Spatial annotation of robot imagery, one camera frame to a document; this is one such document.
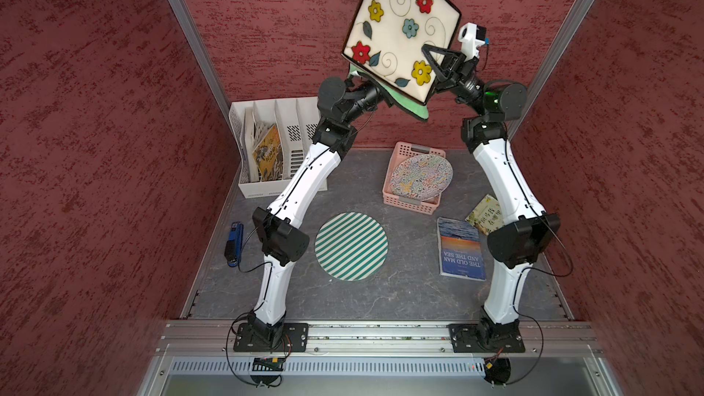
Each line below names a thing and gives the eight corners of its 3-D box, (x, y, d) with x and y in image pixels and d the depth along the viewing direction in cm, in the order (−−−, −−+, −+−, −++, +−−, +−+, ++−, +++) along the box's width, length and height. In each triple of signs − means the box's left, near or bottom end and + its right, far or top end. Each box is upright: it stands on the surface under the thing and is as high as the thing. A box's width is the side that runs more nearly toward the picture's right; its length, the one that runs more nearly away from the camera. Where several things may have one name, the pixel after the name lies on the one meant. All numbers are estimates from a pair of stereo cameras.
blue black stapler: (229, 268, 89) (224, 262, 85) (231, 230, 97) (226, 224, 93) (243, 264, 89) (238, 259, 86) (243, 227, 98) (239, 221, 94)
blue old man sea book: (440, 275, 88) (441, 273, 86) (437, 219, 101) (438, 216, 99) (485, 282, 86) (488, 279, 85) (476, 224, 100) (478, 221, 98)
